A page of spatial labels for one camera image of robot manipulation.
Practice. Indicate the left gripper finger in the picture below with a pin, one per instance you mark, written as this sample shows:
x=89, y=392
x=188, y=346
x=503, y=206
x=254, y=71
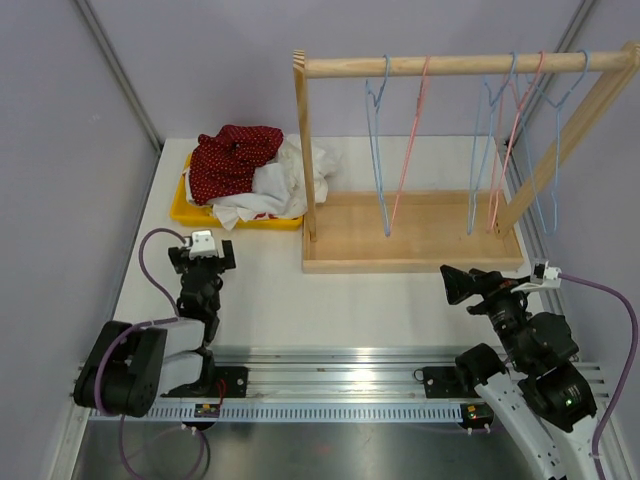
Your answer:
x=227, y=260
x=177, y=257

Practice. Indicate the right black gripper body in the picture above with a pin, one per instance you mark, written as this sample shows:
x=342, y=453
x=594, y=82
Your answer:
x=503, y=307

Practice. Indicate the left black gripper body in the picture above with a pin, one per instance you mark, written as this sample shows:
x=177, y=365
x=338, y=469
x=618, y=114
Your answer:
x=213, y=267

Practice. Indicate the red poppy print skirt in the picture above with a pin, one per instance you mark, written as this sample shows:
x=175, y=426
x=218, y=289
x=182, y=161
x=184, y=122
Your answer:
x=265, y=217

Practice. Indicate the white plain skirt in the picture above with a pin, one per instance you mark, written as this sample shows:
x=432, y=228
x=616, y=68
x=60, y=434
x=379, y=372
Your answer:
x=269, y=195

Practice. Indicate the red white-dotted skirt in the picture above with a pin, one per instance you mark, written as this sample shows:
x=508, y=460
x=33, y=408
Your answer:
x=224, y=164

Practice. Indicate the pink wire hanger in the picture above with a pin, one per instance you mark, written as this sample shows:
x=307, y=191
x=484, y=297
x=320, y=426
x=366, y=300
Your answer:
x=420, y=101
x=497, y=181

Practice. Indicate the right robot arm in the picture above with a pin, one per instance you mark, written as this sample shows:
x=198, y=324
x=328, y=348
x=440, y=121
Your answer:
x=542, y=400

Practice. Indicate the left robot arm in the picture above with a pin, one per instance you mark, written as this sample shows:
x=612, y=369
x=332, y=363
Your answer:
x=160, y=350

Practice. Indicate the yellow plastic tray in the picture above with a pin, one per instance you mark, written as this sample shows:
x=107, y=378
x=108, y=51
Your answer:
x=188, y=215

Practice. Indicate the wooden clothes rack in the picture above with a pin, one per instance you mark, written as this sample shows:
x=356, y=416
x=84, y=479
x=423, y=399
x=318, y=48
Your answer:
x=338, y=236

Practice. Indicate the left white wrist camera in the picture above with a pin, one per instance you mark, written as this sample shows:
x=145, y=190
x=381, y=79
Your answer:
x=200, y=244

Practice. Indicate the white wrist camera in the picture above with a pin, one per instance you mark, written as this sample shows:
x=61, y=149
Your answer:
x=200, y=244
x=543, y=277

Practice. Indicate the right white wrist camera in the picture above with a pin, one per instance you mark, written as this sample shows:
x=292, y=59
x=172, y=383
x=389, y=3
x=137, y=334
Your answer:
x=543, y=277

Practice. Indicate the aluminium mounting rail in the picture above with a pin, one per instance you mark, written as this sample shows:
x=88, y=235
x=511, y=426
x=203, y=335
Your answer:
x=334, y=375

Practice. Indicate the white slotted cable duct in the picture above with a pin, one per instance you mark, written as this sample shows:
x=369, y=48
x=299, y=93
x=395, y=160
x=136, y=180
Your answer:
x=257, y=412

